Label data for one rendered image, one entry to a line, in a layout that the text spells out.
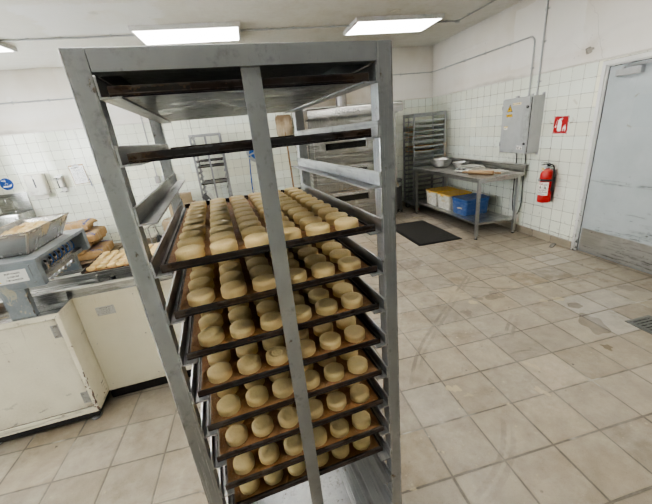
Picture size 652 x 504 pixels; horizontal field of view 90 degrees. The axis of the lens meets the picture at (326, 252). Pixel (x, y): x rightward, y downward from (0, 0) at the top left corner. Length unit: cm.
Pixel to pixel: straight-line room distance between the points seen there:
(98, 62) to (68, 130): 653
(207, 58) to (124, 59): 11
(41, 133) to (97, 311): 497
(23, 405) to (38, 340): 47
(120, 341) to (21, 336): 52
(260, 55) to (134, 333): 234
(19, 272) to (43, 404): 90
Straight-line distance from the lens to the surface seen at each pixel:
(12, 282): 250
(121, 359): 283
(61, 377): 275
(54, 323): 256
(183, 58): 57
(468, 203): 553
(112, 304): 262
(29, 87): 731
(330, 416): 88
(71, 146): 711
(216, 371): 76
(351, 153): 571
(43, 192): 728
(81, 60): 59
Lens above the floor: 169
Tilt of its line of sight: 20 degrees down
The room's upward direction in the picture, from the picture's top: 6 degrees counter-clockwise
